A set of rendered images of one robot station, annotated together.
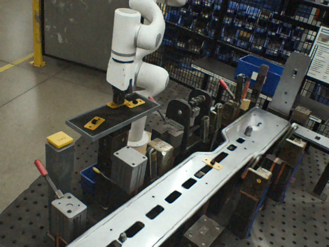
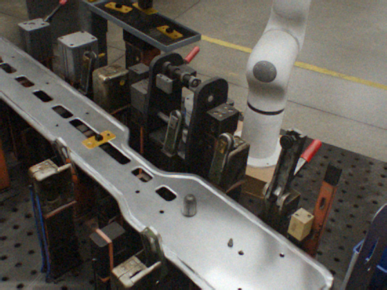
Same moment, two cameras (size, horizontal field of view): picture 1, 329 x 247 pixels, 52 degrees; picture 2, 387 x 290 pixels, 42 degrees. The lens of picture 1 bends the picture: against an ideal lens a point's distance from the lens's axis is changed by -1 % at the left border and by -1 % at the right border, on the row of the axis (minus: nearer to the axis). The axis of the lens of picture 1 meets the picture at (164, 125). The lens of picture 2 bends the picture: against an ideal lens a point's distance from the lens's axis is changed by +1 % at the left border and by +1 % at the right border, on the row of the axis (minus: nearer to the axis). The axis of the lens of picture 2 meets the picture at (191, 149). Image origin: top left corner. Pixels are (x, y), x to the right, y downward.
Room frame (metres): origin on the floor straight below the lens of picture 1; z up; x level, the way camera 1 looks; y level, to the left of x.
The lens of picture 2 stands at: (1.57, -1.18, 1.79)
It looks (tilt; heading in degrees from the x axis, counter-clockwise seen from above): 38 degrees down; 102
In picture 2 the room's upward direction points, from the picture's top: 5 degrees clockwise
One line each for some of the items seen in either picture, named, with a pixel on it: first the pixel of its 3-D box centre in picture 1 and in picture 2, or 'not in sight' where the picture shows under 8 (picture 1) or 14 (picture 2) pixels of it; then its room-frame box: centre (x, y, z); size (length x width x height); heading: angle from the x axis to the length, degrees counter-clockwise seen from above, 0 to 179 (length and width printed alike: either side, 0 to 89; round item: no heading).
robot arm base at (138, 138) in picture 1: (133, 122); (261, 127); (1.51, 0.16, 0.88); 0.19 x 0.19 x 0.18
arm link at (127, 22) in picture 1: (127, 31); not in sight; (1.11, 0.18, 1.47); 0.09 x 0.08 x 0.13; 81
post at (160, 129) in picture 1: (153, 166); (140, 125); (1.15, 0.01, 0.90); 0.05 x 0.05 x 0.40; 58
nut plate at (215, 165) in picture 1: (212, 162); (99, 138); (1.12, -0.22, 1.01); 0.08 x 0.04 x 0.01; 58
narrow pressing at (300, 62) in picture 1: (289, 83); (361, 273); (1.74, -0.61, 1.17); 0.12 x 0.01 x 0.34; 58
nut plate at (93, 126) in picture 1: (94, 122); (118, 6); (1.00, 0.24, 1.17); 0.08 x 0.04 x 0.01; 165
